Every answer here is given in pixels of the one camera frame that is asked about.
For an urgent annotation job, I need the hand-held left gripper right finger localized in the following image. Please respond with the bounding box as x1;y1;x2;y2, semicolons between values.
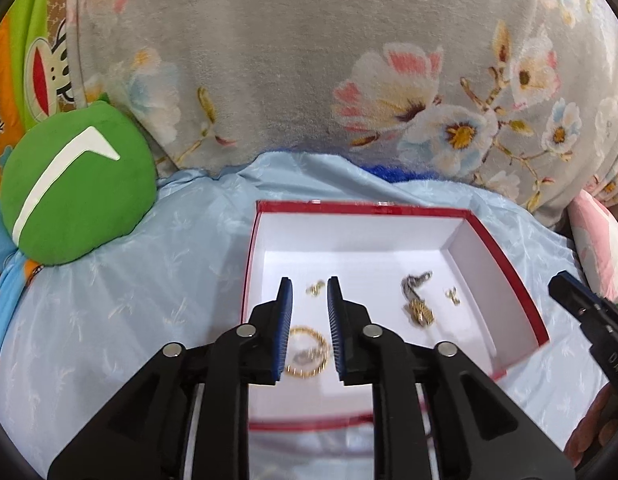
326;275;576;480

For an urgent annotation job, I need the colourful cartoon printed blanket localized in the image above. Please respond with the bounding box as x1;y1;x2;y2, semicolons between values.
0;0;112;361

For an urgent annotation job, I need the silver watch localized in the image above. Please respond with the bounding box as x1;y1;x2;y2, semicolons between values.
400;270;435;303

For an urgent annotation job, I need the pink pillow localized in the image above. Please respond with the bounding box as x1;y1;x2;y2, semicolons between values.
569;189;618;311

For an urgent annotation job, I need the green round pillow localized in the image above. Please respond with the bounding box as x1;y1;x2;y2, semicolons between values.
0;100;157;266

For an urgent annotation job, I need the light blue bedsheet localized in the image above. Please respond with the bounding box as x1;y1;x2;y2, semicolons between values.
0;150;618;480

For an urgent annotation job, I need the gold watch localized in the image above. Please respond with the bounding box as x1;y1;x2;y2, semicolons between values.
406;300;436;327

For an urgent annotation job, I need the grey floral blanket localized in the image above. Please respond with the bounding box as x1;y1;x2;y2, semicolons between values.
64;0;618;231

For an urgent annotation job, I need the gold chain bangle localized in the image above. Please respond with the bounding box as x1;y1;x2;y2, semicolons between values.
285;326;332;378

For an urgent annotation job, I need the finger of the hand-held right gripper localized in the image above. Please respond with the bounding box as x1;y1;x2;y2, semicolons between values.
548;271;618;343

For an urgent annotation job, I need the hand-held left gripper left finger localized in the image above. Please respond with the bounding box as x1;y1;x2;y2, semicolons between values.
46;276;295;480

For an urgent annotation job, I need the brown patterned cloth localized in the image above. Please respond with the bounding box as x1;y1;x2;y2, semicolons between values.
564;392;618;466

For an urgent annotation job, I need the red box with strap handle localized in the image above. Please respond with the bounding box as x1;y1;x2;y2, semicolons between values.
241;200;550;433

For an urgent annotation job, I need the blue fuzzy cloth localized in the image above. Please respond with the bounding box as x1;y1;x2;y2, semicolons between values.
356;160;430;183

